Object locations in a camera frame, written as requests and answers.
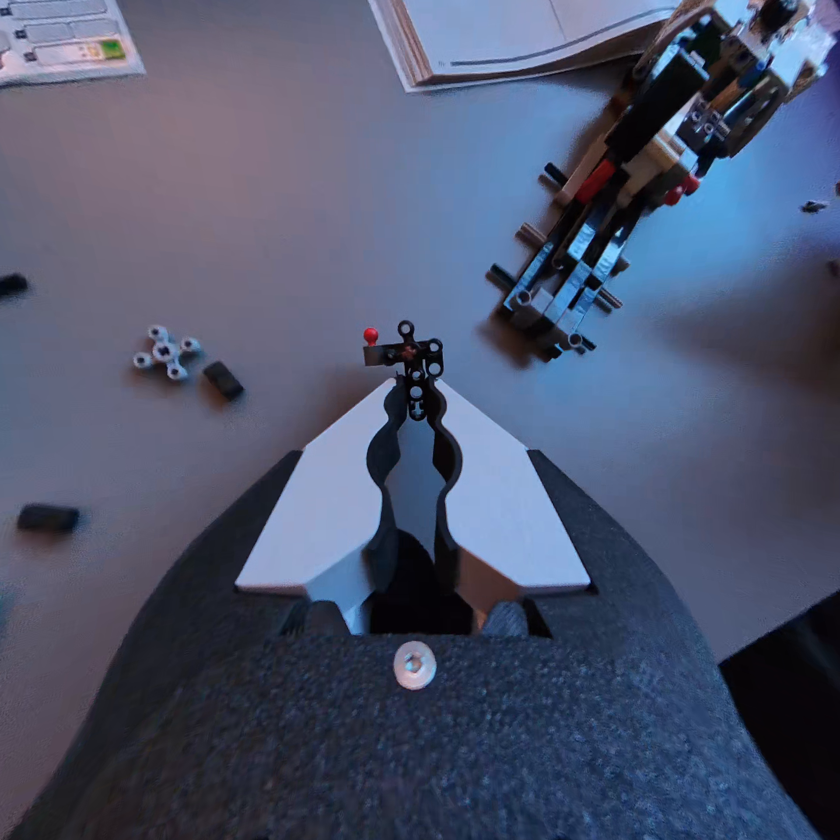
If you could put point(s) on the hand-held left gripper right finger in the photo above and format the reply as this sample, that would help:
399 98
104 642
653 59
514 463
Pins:
512 525

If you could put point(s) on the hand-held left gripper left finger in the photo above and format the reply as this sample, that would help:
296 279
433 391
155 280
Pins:
308 525

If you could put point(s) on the black lego piece red ball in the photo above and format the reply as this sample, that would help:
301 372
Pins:
384 355

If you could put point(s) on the lego truck chassis assembly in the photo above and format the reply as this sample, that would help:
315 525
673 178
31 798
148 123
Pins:
656 118

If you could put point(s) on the small black lego piece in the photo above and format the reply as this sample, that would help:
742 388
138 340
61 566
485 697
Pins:
223 380
47 518
13 285
814 207

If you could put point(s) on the grey cross-shaped lego piece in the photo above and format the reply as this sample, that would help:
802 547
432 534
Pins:
164 353

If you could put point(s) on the lego instruction booklet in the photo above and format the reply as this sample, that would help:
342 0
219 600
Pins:
492 33

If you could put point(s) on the white sticker sheet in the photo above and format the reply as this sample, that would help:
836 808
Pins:
65 39

